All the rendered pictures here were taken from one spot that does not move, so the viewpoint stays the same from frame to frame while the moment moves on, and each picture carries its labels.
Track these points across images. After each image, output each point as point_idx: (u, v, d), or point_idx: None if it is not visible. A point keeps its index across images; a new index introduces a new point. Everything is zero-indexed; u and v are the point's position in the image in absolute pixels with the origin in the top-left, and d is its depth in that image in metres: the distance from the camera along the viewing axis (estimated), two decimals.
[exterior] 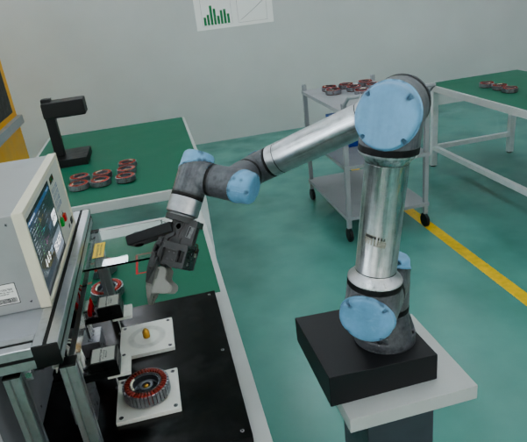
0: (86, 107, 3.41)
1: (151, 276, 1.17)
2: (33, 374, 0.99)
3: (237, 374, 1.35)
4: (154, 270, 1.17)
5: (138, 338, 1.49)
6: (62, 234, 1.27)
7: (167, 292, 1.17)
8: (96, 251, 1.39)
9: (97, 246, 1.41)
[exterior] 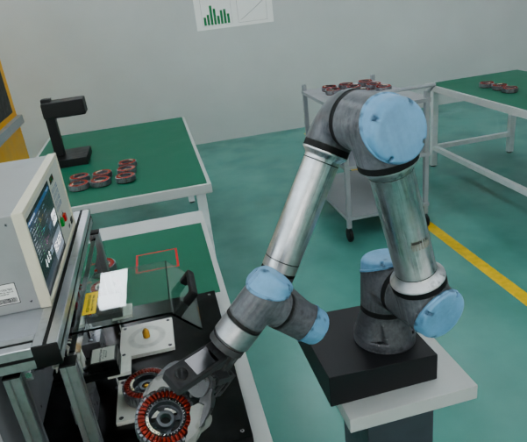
0: (86, 107, 3.41)
1: (205, 417, 0.95)
2: (33, 374, 0.99)
3: (237, 374, 1.35)
4: (208, 409, 0.96)
5: (138, 338, 1.49)
6: (62, 234, 1.27)
7: (210, 424, 0.99)
8: (87, 304, 1.14)
9: (89, 298, 1.16)
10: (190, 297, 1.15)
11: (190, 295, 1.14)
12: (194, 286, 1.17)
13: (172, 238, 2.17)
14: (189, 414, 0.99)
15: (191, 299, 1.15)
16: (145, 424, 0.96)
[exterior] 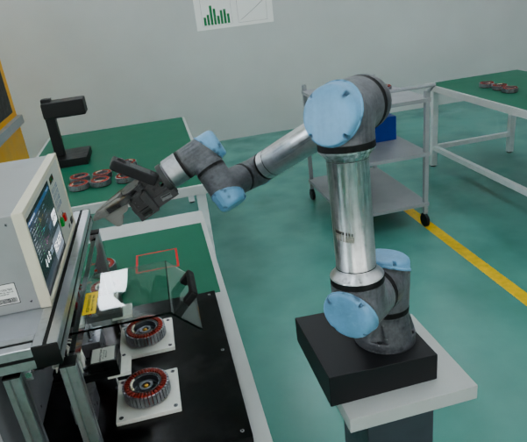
0: (86, 107, 3.41)
1: (113, 209, 1.27)
2: (33, 374, 0.99)
3: (237, 374, 1.35)
4: (119, 207, 1.27)
5: None
6: (62, 234, 1.27)
7: (117, 225, 1.30)
8: (87, 304, 1.14)
9: (89, 298, 1.16)
10: (190, 297, 1.15)
11: (190, 295, 1.14)
12: (194, 286, 1.17)
13: (172, 238, 2.17)
14: (158, 329, 1.47)
15: (191, 299, 1.15)
16: (131, 327, 1.49)
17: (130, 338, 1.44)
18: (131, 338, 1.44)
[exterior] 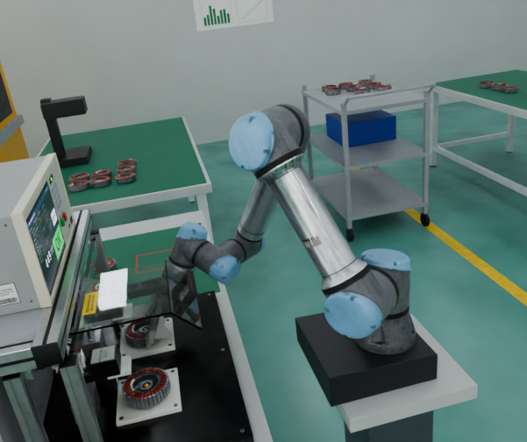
0: (86, 107, 3.41)
1: (155, 324, 1.42)
2: (33, 374, 0.99)
3: (237, 374, 1.35)
4: (159, 319, 1.42)
5: None
6: (62, 234, 1.27)
7: (167, 337, 1.44)
8: (87, 304, 1.14)
9: (89, 298, 1.16)
10: (190, 297, 1.15)
11: (190, 295, 1.14)
12: (194, 286, 1.17)
13: (172, 238, 2.17)
14: None
15: (191, 299, 1.15)
16: (131, 327, 1.49)
17: (130, 338, 1.44)
18: (131, 338, 1.44)
